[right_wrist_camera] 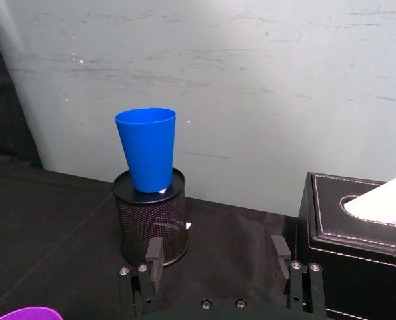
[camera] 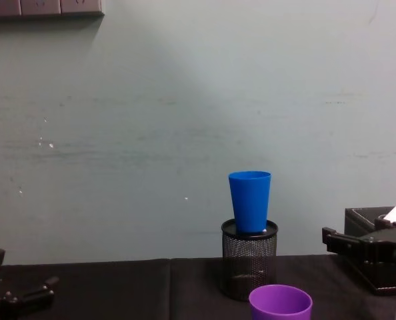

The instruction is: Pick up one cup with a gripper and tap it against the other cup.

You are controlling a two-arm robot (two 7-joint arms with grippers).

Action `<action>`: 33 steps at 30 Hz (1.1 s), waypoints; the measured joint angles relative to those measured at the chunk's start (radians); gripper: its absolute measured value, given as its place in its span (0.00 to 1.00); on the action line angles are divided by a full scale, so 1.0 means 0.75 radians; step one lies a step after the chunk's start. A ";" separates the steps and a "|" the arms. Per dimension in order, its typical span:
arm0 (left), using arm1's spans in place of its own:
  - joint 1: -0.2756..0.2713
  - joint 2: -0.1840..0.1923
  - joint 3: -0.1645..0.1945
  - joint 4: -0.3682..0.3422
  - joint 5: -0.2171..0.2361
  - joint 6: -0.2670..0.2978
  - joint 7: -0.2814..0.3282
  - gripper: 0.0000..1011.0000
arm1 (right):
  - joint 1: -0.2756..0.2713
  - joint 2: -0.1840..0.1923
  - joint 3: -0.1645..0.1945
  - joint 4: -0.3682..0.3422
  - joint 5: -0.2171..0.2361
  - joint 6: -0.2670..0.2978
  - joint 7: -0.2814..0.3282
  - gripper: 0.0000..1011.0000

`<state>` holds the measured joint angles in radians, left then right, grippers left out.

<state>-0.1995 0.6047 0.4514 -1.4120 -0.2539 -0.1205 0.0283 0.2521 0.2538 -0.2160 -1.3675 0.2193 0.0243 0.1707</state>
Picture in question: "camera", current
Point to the black mesh pen holder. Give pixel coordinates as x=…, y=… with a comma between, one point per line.
x=248, y=266

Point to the blue plastic cup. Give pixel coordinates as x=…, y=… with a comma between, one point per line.
x=250, y=200

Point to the black table cloth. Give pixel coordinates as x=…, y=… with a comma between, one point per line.
x=134, y=286

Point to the black leather tissue box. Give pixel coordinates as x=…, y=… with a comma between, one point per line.
x=361, y=216

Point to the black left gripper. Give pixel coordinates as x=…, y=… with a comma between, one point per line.
x=14, y=310

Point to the purple plastic cup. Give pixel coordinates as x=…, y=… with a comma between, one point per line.
x=279, y=306

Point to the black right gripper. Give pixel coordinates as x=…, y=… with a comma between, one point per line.
x=389, y=248

